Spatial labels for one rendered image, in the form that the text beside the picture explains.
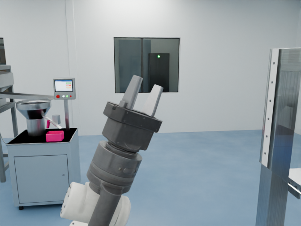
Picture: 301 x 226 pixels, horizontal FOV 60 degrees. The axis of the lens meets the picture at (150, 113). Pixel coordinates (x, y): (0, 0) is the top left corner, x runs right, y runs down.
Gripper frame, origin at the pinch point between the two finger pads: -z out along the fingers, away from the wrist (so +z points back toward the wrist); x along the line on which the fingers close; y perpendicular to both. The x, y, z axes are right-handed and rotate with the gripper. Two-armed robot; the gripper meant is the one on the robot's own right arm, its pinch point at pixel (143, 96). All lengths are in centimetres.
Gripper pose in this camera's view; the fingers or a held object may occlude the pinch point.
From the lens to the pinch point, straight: 48.9
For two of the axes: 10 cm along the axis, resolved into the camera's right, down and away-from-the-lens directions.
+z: -3.8, 9.2, 0.7
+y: -5.8, -3.0, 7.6
